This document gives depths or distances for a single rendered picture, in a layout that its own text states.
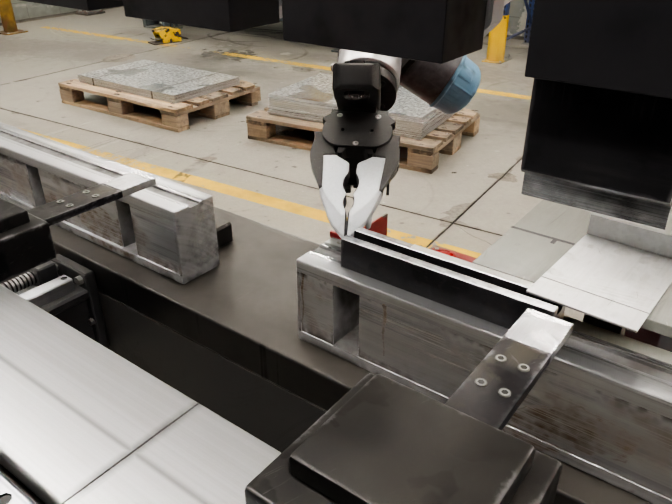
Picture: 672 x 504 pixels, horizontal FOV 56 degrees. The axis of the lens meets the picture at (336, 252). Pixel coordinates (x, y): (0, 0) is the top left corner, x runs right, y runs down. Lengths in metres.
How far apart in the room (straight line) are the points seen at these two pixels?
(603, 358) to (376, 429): 0.24
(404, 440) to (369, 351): 0.28
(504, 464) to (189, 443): 0.19
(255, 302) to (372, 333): 0.18
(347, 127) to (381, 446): 0.41
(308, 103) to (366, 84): 3.18
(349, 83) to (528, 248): 0.22
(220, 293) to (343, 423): 0.43
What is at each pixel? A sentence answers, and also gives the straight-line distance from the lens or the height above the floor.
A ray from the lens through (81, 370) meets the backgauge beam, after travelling 0.49.
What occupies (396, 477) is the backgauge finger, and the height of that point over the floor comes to 1.03.
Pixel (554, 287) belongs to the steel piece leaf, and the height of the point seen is 1.00.
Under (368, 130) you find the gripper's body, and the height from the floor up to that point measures 1.07.
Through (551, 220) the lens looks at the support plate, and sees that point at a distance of 0.65.
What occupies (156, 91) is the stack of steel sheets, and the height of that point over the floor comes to 0.20.
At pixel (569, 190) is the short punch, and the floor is 1.09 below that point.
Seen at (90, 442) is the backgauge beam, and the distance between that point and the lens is 0.43.
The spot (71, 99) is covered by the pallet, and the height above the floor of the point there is 0.04.
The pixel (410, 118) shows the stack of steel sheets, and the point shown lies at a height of 0.25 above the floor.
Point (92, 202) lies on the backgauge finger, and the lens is 0.69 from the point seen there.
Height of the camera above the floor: 1.27
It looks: 29 degrees down
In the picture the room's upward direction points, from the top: straight up
